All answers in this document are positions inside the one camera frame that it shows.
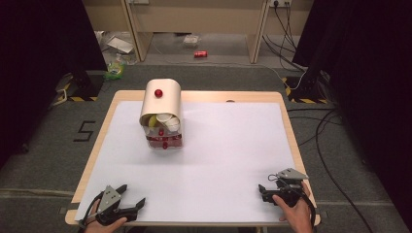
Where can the light wooden desk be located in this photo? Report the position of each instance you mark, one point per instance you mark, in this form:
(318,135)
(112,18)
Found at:
(200,16)

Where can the red can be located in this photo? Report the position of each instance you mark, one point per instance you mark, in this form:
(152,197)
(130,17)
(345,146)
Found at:
(200,54)

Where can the beige cylindrical container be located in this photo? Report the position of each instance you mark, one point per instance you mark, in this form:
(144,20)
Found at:
(162,103)

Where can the red drawer with red knob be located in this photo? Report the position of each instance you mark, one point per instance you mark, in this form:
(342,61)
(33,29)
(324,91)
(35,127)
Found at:
(165,145)

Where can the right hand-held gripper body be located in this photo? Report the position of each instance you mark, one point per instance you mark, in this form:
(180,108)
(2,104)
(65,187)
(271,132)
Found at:
(290,189)

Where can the crumpled clear plastic bag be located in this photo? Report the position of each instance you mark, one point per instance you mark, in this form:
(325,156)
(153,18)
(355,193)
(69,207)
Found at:
(120,45)

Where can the yellow-green fruit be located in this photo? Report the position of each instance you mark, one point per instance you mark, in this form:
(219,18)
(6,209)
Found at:
(153,121)

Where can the white wall socket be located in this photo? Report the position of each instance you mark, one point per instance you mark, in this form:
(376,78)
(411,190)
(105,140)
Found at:
(139,1)
(280,2)

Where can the black curtain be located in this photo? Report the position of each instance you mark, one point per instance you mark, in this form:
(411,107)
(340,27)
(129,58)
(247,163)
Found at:
(372,81)
(32,64)

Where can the person's left hand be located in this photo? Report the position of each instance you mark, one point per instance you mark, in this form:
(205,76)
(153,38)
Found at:
(103,229)

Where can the white cup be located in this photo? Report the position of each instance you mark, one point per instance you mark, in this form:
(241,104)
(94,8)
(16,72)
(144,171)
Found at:
(164,117)
(173,125)

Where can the toy items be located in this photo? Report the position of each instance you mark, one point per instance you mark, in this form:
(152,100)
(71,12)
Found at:
(161,132)

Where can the clear plastic container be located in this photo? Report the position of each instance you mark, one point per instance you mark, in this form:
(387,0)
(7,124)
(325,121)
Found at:
(191,40)

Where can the white paper sheet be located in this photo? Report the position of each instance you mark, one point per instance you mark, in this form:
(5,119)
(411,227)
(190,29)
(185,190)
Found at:
(210,161)

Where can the person's right hand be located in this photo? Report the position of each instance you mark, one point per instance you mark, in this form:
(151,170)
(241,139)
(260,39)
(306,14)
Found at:
(299,216)

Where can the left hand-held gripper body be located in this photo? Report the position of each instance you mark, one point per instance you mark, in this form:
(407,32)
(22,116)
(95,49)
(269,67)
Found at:
(108,200)

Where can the green snack packet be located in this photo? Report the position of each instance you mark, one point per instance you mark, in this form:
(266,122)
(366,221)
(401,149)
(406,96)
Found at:
(114,70)

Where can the black stand base striped tape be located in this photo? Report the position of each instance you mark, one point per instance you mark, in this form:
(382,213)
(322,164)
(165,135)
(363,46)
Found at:
(307,87)
(87,84)

